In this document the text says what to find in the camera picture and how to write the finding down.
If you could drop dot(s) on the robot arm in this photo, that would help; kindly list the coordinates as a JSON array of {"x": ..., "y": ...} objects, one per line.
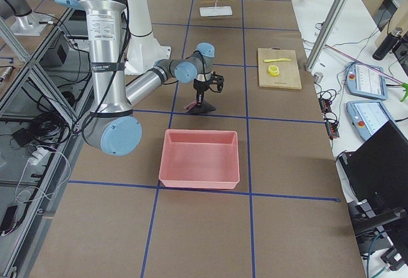
[
  {"x": 109, "y": 124},
  {"x": 197, "y": 68}
]

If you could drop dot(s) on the upper teach pendant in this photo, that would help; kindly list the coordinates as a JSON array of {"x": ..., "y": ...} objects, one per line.
[{"x": 365, "y": 82}]

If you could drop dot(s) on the aluminium frame post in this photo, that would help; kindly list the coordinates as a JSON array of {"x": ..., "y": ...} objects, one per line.
[{"x": 324, "y": 33}]

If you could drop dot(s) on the lower teach pendant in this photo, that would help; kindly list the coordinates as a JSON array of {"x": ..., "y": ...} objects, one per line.
[{"x": 367, "y": 116}]

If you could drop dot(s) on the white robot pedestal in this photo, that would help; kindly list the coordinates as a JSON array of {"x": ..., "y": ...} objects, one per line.
[{"x": 143, "y": 50}]

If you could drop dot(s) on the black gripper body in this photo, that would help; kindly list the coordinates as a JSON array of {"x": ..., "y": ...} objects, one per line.
[{"x": 200, "y": 86}]

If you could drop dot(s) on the black power strip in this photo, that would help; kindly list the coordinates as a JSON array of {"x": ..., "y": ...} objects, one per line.
[{"x": 331, "y": 121}]

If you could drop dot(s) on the black bottle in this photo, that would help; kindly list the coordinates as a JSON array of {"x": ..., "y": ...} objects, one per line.
[{"x": 387, "y": 44}]

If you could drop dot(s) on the teach pendant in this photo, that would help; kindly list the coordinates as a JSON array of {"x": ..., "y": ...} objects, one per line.
[
  {"x": 367, "y": 116},
  {"x": 365, "y": 82}
]

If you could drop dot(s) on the white rack tray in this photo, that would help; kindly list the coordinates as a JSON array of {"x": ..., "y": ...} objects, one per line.
[{"x": 215, "y": 11}]

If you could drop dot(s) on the yellow plastic knife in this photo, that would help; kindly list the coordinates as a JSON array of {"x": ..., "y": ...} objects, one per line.
[{"x": 277, "y": 60}]

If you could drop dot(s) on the grey pink-lined cloth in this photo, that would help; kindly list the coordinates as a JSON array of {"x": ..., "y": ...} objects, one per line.
[{"x": 195, "y": 108}]

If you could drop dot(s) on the bamboo cutting board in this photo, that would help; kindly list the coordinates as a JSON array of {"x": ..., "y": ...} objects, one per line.
[{"x": 289, "y": 77}]

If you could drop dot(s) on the pink plastic bin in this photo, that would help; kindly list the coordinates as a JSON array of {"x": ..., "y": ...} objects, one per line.
[{"x": 200, "y": 159}]

